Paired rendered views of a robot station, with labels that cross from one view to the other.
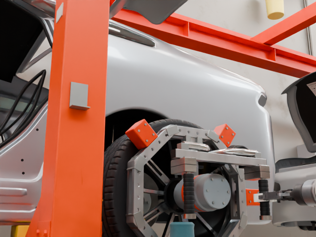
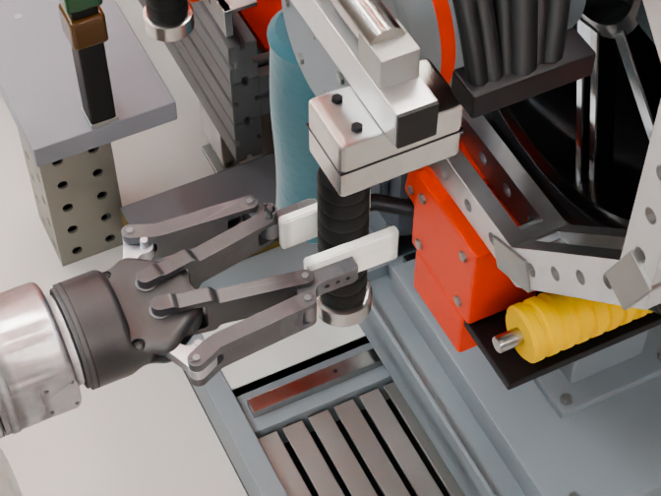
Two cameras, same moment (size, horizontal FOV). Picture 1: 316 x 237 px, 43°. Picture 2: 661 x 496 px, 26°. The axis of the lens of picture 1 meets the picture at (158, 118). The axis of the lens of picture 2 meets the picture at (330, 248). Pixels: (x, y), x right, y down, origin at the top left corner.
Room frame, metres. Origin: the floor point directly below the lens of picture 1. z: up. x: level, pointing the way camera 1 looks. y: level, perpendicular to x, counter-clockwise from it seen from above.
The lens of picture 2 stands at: (1.54, -1.03, 1.61)
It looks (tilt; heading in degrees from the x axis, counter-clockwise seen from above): 51 degrees down; 94
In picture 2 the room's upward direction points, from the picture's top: straight up
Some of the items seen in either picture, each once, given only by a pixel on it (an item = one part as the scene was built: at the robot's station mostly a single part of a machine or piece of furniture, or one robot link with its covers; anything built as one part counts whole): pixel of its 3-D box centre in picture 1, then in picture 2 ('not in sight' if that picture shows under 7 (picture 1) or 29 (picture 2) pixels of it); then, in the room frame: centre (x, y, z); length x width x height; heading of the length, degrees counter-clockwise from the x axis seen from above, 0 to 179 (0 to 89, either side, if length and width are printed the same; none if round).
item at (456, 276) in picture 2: not in sight; (507, 242); (1.66, -0.11, 0.48); 0.16 x 0.12 x 0.17; 30
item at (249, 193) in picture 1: (248, 197); not in sight; (1.79, -0.40, 0.85); 0.09 x 0.08 x 0.07; 120
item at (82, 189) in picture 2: not in sight; (62, 130); (1.09, 0.26, 0.21); 0.10 x 0.10 x 0.42; 30
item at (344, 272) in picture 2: not in sight; (328, 289); (1.50, -0.45, 0.83); 0.05 x 0.03 x 0.01; 29
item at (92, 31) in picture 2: not in sight; (83, 22); (1.21, 0.07, 0.59); 0.04 x 0.04 x 0.04; 30
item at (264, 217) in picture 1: (264, 198); (342, 237); (1.51, -0.40, 0.83); 0.04 x 0.04 x 0.16
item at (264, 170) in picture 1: (256, 172); (385, 125); (1.53, -0.38, 0.93); 0.09 x 0.05 x 0.05; 30
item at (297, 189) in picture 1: (298, 194); (130, 315); (1.37, -0.48, 0.83); 0.09 x 0.08 x 0.07; 30
